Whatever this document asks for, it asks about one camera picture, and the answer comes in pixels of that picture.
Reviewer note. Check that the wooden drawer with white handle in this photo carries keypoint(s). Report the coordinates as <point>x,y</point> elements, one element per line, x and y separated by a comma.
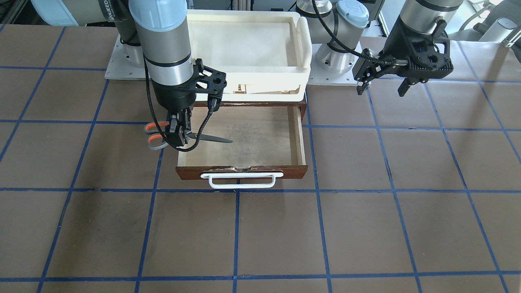
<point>264,143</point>

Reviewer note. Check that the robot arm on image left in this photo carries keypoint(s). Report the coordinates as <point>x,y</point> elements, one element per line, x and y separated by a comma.
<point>160,27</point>

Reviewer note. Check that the metal base plate image left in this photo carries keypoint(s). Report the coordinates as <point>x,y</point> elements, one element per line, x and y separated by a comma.
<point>125,63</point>

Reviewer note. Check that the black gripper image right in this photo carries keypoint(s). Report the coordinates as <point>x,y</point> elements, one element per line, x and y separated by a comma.
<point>391,52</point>

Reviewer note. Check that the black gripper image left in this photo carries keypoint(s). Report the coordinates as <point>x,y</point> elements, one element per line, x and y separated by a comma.
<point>173,97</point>

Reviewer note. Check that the metal base plate image right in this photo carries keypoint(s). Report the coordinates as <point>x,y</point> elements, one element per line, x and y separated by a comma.
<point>332,68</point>

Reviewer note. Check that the white plastic tray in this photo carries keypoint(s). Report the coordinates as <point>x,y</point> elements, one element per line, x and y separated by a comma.
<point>265,55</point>

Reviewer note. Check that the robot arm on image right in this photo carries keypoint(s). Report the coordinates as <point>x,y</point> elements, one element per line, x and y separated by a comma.
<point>340,24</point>

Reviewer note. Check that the metal base plate image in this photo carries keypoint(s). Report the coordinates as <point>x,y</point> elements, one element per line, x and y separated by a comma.
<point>332,68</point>
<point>125,63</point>

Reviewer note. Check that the brown wooden cabinet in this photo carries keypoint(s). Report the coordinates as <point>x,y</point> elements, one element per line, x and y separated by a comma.
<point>302,104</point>

